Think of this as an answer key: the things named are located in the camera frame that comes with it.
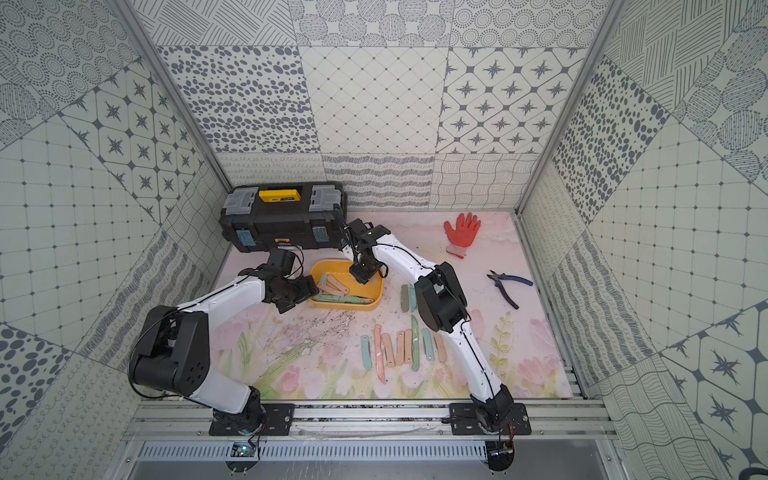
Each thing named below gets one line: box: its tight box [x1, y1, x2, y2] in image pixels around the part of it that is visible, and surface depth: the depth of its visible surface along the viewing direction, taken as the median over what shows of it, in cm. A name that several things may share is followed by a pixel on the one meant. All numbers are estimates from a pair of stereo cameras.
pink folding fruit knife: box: [381, 333, 395, 368], surface depth 87 cm
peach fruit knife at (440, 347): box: [434, 331, 447, 363], surface depth 87 cm
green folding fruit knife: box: [411, 314, 420, 372], surface depth 88 cm
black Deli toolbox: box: [219, 181, 348, 253], surface depth 100 cm
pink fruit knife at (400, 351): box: [396, 331, 405, 366], surface depth 87 cm
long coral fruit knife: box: [374, 324, 386, 384], surface depth 87 cm
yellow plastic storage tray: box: [309, 260, 385, 311], surface depth 98 cm
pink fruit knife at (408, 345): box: [404, 329, 412, 364], surface depth 88 cm
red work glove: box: [444, 212, 482, 259], surface depth 117 cm
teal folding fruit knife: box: [422, 328, 435, 361], surface depth 88 cm
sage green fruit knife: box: [400, 284, 409, 313], surface depth 100 cm
